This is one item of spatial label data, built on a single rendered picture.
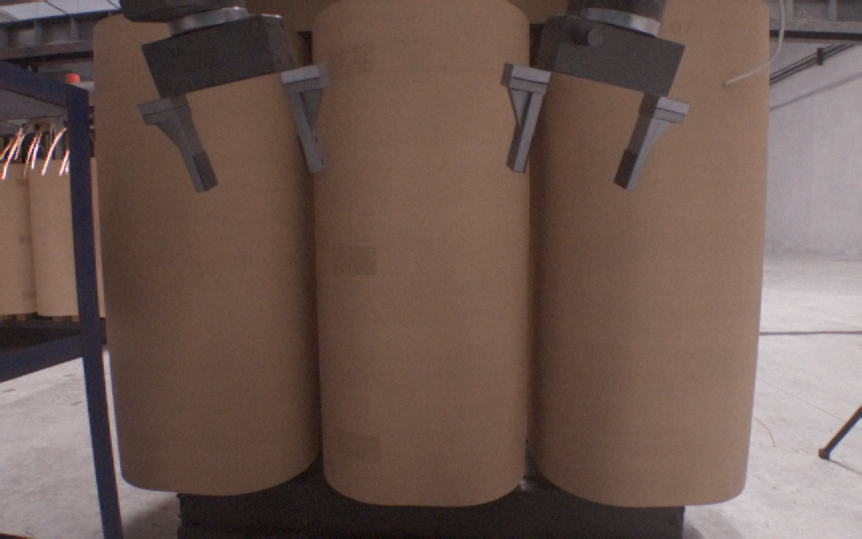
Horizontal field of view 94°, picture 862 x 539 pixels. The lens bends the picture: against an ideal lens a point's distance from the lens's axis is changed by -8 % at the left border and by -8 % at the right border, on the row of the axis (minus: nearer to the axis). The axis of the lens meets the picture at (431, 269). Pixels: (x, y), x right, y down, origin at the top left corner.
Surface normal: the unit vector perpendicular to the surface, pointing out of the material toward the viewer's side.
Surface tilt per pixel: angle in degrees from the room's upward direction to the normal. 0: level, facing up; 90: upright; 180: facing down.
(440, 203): 90
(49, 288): 90
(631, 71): 114
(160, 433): 90
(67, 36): 90
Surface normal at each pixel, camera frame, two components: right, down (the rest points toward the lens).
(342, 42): -0.48, 0.07
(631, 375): -0.20, 0.08
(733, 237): 0.10, 0.08
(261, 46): -0.08, 0.48
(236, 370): 0.38, 0.07
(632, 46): 0.13, 0.47
